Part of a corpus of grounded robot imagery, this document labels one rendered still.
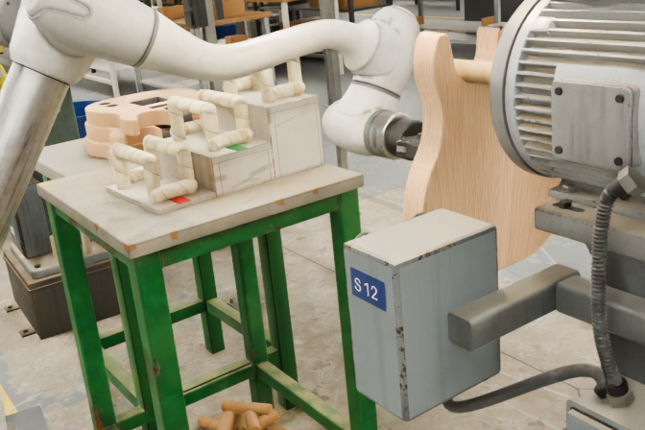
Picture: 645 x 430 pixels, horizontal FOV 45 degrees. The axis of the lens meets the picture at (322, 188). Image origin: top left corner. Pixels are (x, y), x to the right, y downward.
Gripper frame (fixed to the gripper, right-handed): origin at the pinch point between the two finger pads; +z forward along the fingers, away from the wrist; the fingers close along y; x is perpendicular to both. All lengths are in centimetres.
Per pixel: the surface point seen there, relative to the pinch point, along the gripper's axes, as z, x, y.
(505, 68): 22.6, 18.2, 21.2
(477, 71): 7.8, 15.6, 10.4
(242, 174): -64, -14, 9
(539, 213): 27.9, 1.0, 19.6
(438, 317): 27.8, -8.3, 36.1
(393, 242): 22.7, -0.2, 38.6
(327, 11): -244, 10, -143
